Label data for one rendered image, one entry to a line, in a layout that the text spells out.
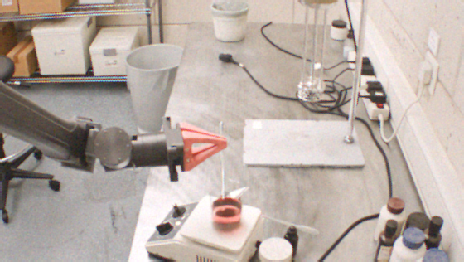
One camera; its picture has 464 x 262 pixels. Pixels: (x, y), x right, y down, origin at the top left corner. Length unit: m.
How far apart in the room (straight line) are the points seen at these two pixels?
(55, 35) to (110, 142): 2.41
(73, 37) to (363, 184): 2.24
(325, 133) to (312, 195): 0.24
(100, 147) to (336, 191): 0.61
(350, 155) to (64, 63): 2.25
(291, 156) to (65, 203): 1.36
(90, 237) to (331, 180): 1.24
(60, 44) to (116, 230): 1.38
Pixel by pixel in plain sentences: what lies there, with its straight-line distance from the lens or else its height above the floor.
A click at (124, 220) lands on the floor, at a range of 2.22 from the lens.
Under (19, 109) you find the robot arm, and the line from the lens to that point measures 0.61.
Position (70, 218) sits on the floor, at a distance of 2.28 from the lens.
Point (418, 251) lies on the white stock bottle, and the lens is 0.93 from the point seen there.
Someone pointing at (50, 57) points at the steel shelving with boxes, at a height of 0.26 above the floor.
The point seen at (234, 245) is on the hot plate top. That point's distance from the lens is 0.90.
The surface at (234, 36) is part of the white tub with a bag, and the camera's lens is 1.86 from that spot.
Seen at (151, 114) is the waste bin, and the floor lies 0.16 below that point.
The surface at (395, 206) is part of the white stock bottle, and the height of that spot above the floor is 0.85.
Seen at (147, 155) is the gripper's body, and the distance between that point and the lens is 0.80.
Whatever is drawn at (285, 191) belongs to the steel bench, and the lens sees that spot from 1.15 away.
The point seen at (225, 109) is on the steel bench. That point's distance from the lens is 1.44.
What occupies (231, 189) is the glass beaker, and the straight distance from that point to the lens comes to 0.91.
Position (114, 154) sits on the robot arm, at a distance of 0.73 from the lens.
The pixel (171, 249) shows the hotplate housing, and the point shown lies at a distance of 0.96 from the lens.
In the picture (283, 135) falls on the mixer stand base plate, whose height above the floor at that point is 0.76.
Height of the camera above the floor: 1.48
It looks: 33 degrees down
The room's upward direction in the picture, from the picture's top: straight up
